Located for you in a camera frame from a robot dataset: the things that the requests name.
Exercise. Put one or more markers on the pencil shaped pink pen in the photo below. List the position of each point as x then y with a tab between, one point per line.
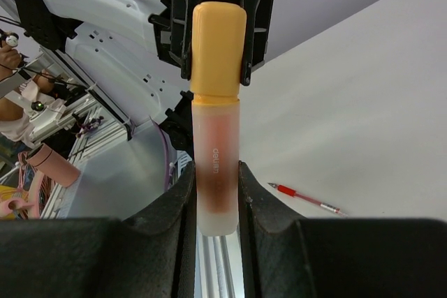
216	144

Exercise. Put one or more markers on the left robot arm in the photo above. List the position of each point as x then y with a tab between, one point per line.
113	40

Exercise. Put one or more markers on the red thin pen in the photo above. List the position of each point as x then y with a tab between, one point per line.
294	194

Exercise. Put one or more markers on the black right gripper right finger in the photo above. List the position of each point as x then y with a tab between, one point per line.
285	254

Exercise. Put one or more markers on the pink cylinder bottle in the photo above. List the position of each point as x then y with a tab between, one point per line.
53	165

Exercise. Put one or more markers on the aluminium front rail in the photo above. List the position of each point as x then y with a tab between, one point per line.
218	259

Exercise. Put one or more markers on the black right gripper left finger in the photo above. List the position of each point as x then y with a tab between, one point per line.
151	254

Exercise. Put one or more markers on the small orange cap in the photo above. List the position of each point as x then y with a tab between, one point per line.
217	47

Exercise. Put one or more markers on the person in background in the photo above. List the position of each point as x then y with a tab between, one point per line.
16	105

